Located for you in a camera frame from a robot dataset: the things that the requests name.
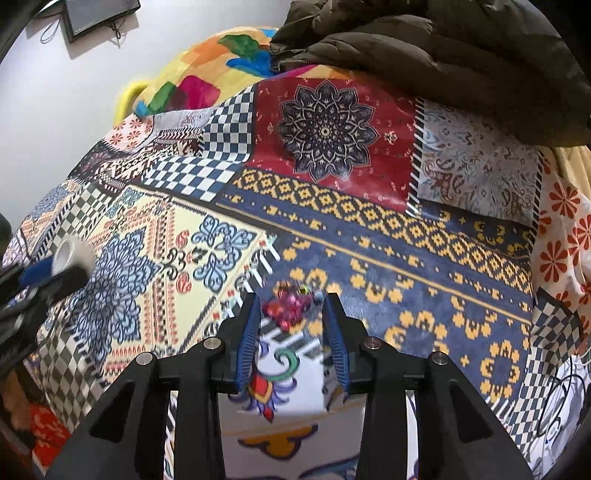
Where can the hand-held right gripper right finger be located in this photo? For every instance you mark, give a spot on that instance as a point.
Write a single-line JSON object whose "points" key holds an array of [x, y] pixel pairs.
{"points": [[339, 355]]}

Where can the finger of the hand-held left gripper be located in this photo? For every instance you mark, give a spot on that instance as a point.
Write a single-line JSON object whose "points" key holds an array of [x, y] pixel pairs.
{"points": [[55, 286], [34, 273]]}

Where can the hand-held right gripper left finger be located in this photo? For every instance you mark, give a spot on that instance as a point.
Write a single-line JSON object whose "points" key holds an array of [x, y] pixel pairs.
{"points": [[247, 346]]}

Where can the short white plastic tube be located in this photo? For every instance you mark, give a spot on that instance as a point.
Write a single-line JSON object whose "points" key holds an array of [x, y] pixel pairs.
{"points": [[76, 256]]}

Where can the pink wrapper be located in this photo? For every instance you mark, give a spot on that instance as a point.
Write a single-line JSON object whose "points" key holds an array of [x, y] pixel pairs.
{"points": [[286, 311]]}

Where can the red floral cloth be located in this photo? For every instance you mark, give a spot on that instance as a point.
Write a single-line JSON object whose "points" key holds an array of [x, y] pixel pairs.
{"points": [[48, 436]]}

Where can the patchwork printed blanket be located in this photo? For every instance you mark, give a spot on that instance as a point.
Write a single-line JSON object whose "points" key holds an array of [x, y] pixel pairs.
{"points": [[415, 286]]}

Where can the multicoloured pillow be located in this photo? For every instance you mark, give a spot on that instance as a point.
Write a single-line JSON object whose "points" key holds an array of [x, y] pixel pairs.
{"points": [[194, 78]]}

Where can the cream floral blanket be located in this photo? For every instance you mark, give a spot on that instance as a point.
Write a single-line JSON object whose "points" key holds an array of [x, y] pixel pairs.
{"points": [[563, 230]]}

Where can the brown puffer jacket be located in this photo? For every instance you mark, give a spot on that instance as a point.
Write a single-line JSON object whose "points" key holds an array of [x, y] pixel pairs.
{"points": [[438, 55]]}

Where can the black wall screen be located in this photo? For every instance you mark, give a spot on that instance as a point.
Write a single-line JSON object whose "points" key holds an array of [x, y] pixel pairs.
{"points": [[99, 16]]}

